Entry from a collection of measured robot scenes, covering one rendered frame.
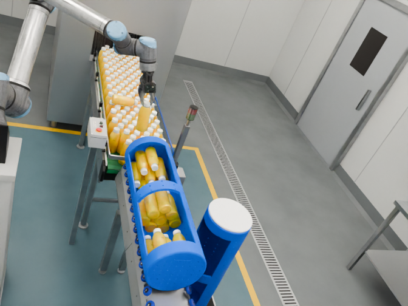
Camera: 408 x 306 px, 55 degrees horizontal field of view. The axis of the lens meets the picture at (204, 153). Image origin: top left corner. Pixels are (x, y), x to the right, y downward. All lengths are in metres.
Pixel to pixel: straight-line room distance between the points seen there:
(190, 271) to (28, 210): 1.92
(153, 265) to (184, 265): 0.14
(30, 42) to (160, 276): 1.40
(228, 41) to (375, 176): 3.38
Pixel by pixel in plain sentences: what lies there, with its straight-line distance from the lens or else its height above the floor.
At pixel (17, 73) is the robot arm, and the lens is 2.31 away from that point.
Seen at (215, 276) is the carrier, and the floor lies 0.63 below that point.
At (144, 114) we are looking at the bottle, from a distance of 2.28.
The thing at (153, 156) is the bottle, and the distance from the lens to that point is 2.31.
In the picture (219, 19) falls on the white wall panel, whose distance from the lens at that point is 6.83.
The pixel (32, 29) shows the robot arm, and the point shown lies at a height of 1.60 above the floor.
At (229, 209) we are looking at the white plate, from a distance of 2.38.
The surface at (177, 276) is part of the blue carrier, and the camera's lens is 1.88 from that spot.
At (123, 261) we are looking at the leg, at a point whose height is 0.15.
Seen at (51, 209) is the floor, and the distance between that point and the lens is 3.51.
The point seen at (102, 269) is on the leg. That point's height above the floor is 0.05.
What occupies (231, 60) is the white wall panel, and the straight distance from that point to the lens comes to 7.19.
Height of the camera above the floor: 2.48
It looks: 32 degrees down
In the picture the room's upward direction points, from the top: 23 degrees clockwise
